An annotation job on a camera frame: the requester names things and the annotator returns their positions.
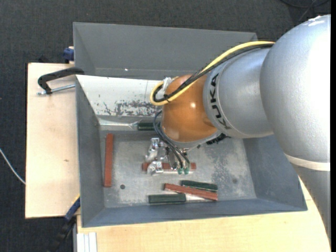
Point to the dark green flat block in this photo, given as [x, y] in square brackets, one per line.
[146, 126]
[199, 185]
[167, 198]

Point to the grey metal bin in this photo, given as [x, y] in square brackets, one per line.
[131, 48]

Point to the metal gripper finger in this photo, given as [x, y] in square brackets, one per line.
[157, 167]
[154, 144]

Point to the pale wood flat board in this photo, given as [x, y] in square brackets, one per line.
[51, 146]

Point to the red-brown flat block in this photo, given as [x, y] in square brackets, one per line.
[193, 166]
[108, 159]
[191, 190]

